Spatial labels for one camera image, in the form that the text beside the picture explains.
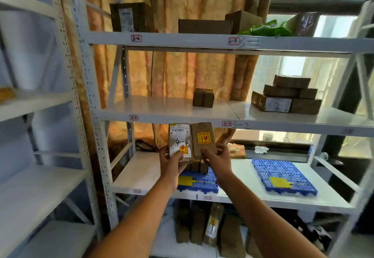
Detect person's left hand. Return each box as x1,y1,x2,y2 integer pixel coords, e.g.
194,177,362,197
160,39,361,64
159,147,187,184

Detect person's right hand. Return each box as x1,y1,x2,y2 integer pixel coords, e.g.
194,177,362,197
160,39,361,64
200,142,234,184

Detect yellow tag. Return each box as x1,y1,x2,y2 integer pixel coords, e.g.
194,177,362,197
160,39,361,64
269,177,307,189
177,175,205,187

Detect blue plastic pallet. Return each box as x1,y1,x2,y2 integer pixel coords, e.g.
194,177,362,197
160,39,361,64
176,166,219,194
252,158,318,196

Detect brown cardboard box orange sticker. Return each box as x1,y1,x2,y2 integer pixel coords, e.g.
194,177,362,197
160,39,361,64
191,122,218,161

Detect slim brown cardboard box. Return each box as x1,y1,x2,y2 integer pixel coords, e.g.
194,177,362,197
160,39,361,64
190,205,206,245
245,234,263,258
175,201,191,244

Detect white metal shelving rack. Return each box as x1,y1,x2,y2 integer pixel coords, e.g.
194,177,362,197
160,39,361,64
48,0,374,258

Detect wide brown cardboard box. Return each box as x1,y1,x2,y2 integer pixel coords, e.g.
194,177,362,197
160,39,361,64
219,214,247,258

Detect dark cardboard box white label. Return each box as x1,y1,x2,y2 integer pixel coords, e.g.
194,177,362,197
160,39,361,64
109,2,155,33

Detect person's right forearm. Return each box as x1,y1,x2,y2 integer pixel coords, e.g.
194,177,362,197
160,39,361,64
216,173,326,258

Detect person's left forearm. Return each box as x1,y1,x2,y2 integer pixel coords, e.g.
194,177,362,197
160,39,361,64
87,176,182,258

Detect clear-wrapped labelled parcel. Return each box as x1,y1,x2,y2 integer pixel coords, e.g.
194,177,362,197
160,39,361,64
203,203,225,247

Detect white metal storage rack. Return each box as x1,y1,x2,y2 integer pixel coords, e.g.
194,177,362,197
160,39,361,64
0,0,101,258

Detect green plastic bag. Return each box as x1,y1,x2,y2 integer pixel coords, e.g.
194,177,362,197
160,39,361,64
245,19,296,37

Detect shiny wrapped brown parcel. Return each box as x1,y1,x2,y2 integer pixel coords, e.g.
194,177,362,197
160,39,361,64
285,12,319,37

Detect yellow flat bundle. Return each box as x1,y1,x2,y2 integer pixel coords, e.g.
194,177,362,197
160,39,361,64
0,87,16,102

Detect thin black cable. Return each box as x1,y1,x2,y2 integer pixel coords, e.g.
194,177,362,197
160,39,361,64
149,0,155,95

